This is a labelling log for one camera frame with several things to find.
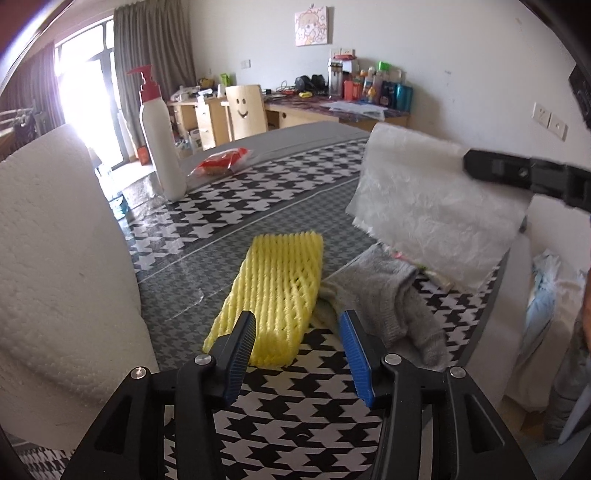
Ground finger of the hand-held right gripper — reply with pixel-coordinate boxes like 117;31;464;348
463;148;591;214

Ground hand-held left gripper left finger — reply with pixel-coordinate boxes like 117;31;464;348
60;310;257;480

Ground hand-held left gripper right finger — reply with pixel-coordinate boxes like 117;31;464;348
339;309;536;480

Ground grey sock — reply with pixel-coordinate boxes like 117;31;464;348
314;255;451;368

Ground yellow foam fruit net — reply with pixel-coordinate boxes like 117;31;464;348
202;232;325;369

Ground white plastic bag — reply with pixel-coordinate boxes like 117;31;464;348
346;122;533;294

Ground white foam box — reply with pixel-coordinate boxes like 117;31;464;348
0;123;160;452

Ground light blue plastic bag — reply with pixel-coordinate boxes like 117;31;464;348
522;250;579;371

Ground group of toiletry bottles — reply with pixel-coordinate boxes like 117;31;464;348
342;60;414;111

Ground printed paper sheets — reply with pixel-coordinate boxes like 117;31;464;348
320;100;387;119

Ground steel thermos flask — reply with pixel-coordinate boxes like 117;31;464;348
327;57;346;99

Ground red snack packet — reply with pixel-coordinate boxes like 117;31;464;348
187;147;254;177

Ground person's grey clothing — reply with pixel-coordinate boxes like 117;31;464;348
544;267;591;445

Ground wooden desk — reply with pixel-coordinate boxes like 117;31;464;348
167;91;410;151

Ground black headphones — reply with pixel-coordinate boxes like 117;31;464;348
295;73;327;93

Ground white pump bottle red top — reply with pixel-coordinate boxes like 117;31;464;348
126;64;188;202

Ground wooden chair with smiley face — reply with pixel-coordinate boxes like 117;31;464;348
225;84;269;141

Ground glass balcony door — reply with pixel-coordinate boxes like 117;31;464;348
52;15;126;168

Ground brown curtain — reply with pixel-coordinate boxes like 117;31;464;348
8;44;64;136
113;0;197;160

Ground double wall socket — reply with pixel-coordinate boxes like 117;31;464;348
531;102;569;141

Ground pink cartoon wall picture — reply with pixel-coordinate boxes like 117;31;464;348
294;5;330;47

